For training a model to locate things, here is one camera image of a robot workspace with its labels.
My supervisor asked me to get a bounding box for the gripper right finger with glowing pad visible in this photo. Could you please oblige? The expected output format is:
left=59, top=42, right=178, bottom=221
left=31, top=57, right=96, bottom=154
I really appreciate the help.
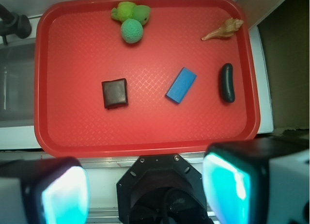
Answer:
left=202, top=138, right=310, bottom=224

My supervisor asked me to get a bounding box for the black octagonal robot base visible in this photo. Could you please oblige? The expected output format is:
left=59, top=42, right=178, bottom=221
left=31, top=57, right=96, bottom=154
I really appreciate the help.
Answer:
left=116, top=154, right=213, bottom=224

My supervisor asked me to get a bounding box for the teal dimpled ball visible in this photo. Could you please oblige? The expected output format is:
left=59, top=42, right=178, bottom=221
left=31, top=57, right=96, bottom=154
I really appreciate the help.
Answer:
left=121, top=19, right=143, bottom=44

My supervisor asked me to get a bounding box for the black clamp knob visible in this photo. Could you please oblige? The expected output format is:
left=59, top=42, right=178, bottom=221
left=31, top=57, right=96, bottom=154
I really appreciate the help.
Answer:
left=0, top=4, right=32, bottom=46

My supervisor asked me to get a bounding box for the blue rectangular block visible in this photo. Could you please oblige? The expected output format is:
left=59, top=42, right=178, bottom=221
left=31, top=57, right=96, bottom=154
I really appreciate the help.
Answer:
left=165, top=67, right=197, bottom=104

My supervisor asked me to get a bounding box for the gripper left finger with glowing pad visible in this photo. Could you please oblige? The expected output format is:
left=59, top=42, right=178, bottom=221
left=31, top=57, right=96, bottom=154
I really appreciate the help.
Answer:
left=0, top=157, right=90, bottom=224

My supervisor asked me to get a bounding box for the red plastic tray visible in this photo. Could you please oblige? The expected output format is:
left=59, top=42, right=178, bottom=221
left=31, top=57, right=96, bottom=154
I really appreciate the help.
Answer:
left=34, top=0, right=260, bottom=158

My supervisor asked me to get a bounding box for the black sausage-shaped object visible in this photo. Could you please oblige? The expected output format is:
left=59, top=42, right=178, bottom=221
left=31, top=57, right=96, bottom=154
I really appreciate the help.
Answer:
left=219, top=63, right=235, bottom=103

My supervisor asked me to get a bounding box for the green plush turtle toy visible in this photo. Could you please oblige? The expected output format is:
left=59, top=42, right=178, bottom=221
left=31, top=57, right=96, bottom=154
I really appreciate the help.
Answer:
left=110, top=1, right=151, bottom=26

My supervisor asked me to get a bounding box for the brown cardboard box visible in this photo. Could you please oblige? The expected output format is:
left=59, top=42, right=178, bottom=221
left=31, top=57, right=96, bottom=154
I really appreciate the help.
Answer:
left=258, top=0, right=310, bottom=135

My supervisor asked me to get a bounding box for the dark brown square pouch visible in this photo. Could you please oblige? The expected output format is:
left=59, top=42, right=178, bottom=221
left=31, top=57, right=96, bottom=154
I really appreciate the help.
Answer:
left=101, top=78, right=128, bottom=109

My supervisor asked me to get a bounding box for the tan spiral seashell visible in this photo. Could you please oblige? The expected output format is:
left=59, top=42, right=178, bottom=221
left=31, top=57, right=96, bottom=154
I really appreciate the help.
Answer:
left=201, top=18, right=244, bottom=41

